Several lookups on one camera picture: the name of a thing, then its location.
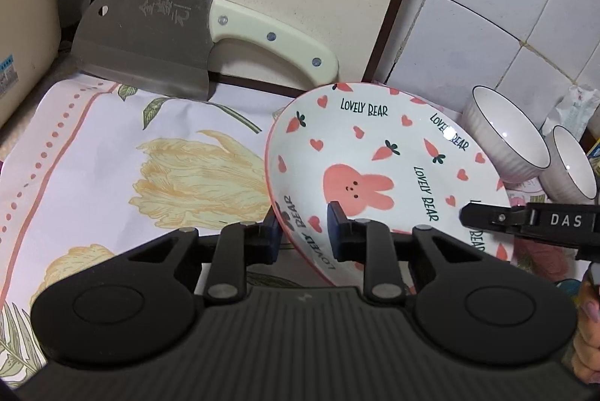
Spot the pink rabbit carrot plate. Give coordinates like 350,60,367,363
264,83,514,286

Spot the right human hand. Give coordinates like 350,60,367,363
570,271,600,384

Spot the middle white ribbed bowl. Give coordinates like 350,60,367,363
539,126,598,204

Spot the white ribbed bowl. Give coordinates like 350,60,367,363
460,85,551,184
539,126,598,204

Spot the left white ribbed bowl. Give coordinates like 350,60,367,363
460,85,551,184

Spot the amber cooking wine bottle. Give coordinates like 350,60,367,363
587,139,600,177

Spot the white seasoning bag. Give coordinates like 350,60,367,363
541,85,599,140

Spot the floral table cloth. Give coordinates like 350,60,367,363
1,76,594,400

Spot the beige plastic container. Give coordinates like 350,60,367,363
0,0,61,122

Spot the cleaver with cream handle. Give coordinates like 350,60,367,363
71,0,339,102

